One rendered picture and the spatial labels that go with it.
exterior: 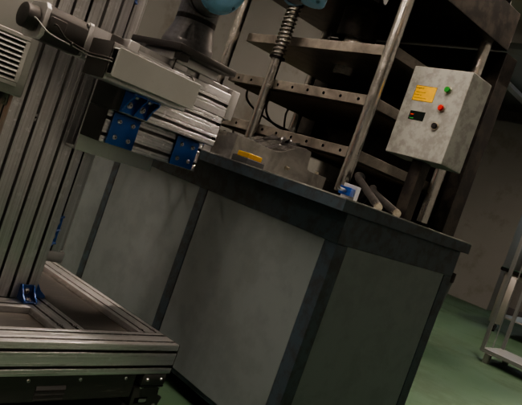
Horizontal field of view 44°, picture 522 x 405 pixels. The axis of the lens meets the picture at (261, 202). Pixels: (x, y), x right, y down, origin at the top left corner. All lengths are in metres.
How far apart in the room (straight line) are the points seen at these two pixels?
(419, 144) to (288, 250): 1.09
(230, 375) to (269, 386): 0.17
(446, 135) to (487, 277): 7.93
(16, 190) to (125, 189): 0.94
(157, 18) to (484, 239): 6.38
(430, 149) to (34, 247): 1.65
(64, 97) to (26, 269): 0.49
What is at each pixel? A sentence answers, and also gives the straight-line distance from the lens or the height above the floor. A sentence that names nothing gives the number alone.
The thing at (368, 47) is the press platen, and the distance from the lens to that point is 3.15.
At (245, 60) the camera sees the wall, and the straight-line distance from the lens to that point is 7.49.
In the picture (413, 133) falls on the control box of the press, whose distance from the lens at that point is 2.85.
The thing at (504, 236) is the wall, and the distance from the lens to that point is 10.60.
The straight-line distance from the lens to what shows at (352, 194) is 2.16.
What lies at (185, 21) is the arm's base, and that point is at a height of 1.11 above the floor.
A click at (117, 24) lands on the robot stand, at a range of 1.89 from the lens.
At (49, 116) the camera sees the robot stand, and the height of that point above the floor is 0.74.
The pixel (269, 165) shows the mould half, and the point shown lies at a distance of 2.36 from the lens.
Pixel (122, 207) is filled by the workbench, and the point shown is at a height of 0.47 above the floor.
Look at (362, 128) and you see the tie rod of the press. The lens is 2.86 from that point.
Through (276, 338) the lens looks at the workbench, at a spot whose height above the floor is 0.35.
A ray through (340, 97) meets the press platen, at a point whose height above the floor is 1.26.
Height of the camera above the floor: 0.78
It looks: 2 degrees down
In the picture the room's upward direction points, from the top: 19 degrees clockwise
